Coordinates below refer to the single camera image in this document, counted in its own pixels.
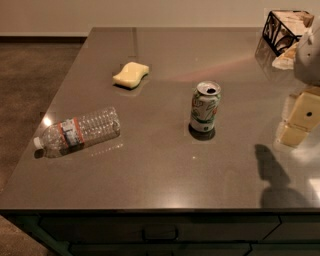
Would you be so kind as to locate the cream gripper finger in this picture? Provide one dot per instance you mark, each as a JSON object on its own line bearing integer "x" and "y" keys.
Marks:
{"x": 288, "y": 107}
{"x": 303, "y": 120}

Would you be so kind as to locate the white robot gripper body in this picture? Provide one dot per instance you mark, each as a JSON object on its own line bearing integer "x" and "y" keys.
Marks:
{"x": 308, "y": 61}

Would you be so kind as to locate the green white 7up can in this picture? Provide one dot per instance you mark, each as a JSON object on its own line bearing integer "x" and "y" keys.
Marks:
{"x": 205, "y": 100}

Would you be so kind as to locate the clear plastic water bottle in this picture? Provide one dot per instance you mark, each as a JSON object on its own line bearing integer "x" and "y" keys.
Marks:
{"x": 79, "y": 132}

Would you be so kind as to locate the yellow sponge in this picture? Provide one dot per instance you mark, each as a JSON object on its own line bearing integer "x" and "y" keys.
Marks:
{"x": 131, "y": 75}

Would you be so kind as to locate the dark cabinet drawer front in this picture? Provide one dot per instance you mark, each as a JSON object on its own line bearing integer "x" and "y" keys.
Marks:
{"x": 150, "y": 228}

